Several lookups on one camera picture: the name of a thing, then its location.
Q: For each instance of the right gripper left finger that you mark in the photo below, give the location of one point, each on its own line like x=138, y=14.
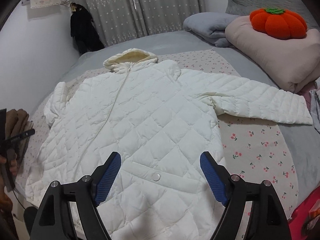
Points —
x=54, y=217

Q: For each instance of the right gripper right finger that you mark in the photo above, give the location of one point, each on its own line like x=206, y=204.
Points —
x=267, y=219

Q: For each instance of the white quilted hooded jacket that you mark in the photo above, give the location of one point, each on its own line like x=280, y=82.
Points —
x=140, y=129

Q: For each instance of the person's left hand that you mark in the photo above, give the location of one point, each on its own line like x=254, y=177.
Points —
x=12, y=164

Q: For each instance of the red plastic box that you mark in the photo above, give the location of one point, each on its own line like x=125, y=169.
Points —
x=305, y=217

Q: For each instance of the black hanging garment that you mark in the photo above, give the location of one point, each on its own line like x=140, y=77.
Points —
x=83, y=31

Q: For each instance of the pink folded duvet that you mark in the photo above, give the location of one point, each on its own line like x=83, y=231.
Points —
x=291, y=64

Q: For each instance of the grey dotted curtain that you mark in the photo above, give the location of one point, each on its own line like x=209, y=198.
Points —
x=118, y=21

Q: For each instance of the orange pumpkin plush cushion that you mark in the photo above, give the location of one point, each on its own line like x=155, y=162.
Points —
x=278, y=23

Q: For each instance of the blue-grey folded blanket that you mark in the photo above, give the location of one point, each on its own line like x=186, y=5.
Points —
x=210, y=26

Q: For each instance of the grey quilted pillow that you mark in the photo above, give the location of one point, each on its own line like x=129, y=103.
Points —
x=245, y=7

